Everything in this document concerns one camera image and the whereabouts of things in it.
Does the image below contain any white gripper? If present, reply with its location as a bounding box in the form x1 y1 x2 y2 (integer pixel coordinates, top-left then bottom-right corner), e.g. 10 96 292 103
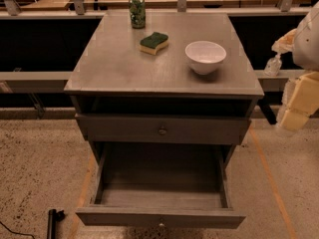
271 29 319 131

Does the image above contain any closed grey top drawer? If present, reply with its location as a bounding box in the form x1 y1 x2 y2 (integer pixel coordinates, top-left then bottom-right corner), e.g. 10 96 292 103
76 114 250 145

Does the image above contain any open grey middle drawer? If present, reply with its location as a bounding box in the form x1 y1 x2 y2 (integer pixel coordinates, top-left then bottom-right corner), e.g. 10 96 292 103
77 142 245 229

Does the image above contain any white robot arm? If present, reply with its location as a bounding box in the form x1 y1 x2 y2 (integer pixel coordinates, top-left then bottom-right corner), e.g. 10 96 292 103
271 2 319 132

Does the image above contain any grey wooden drawer cabinet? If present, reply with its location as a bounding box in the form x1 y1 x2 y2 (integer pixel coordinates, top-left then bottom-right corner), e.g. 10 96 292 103
63 9 265 230

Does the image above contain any green and yellow sponge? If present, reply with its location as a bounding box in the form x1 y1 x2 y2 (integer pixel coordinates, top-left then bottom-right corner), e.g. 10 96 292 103
140 32 168 55

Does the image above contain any black bar on floor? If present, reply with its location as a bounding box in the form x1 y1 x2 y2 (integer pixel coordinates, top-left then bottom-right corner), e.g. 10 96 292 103
47 209 65 239

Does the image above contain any black floor cable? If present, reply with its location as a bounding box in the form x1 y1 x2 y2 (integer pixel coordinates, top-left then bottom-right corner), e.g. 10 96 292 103
0 220 36 239

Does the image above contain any green soda can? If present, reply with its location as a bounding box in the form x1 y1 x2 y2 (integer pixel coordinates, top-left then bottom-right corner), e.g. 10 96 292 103
129 0 146 29

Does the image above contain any white ceramic bowl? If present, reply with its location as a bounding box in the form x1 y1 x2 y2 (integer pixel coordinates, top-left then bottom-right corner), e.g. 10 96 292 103
184 41 226 75

